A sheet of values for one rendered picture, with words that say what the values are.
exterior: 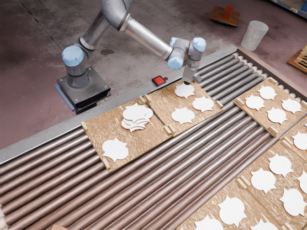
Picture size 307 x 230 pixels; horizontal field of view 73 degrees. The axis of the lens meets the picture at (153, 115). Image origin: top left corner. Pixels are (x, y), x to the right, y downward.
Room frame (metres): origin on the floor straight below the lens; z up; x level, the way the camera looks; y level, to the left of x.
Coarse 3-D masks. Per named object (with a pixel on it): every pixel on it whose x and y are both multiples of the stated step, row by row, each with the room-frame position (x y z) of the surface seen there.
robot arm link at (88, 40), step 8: (128, 0) 1.05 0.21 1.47; (96, 16) 1.07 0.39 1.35; (96, 24) 1.04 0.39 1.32; (104, 24) 1.03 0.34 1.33; (88, 32) 1.05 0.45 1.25; (96, 32) 1.04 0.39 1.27; (104, 32) 1.05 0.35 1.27; (80, 40) 1.05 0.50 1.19; (88, 40) 1.04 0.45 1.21; (96, 40) 1.05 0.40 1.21; (88, 48) 1.03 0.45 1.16
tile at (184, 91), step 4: (184, 84) 1.07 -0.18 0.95; (176, 88) 1.03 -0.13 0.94; (180, 88) 1.03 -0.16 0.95; (184, 88) 1.04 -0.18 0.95; (188, 88) 1.04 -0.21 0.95; (192, 88) 1.05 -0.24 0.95; (176, 92) 0.98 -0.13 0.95; (180, 92) 0.99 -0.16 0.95; (184, 92) 1.00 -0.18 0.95; (188, 92) 1.00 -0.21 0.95; (192, 92) 1.01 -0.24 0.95; (180, 96) 0.95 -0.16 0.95; (184, 96) 0.96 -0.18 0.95; (188, 96) 0.97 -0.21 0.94
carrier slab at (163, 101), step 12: (180, 84) 1.08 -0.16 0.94; (192, 84) 1.09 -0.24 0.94; (144, 96) 0.91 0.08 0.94; (156, 96) 0.93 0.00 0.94; (168, 96) 0.95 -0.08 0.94; (192, 96) 0.98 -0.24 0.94; (156, 108) 0.83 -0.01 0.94; (168, 108) 0.84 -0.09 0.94; (180, 108) 0.86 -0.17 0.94; (192, 108) 0.88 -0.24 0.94; (216, 108) 0.91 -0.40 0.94; (168, 120) 0.75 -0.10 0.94; (192, 120) 0.78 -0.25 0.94; (204, 120) 0.80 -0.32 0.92; (180, 132) 0.68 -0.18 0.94
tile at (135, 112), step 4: (136, 104) 0.79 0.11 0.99; (128, 108) 0.75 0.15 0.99; (132, 108) 0.76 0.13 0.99; (136, 108) 0.76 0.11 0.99; (140, 108) 0.77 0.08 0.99; (144, 108) 0.77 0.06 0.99; (124, 112) 0.72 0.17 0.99; (128, 112) 0.72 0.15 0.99; (132, 112) 0.73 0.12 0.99; (136, 112) 0.73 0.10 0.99; (140, 112) 0.74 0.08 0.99; (144, 112) 0.74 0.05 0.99; (124, 116) 0.69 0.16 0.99; (128, 116) 0.69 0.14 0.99; (132, 116) 0.70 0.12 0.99; (136, 116) 0.70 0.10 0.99; (140, 116) 0.71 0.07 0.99; (132, 120) 0.67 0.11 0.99; (136, 120) 0.68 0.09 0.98
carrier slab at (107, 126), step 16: (112, 112) 0.74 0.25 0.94; (96, 128) 0.61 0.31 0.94; (112, 128) 0.63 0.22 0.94; (144, 128) 0.67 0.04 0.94; (160, 128) 0.68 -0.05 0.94; (96, 144) 0.51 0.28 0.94; (128, 144) 0.54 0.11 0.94; (144, 144) 0.56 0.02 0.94; (112, 160) 0.44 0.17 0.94; (128, 160) 0.45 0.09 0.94
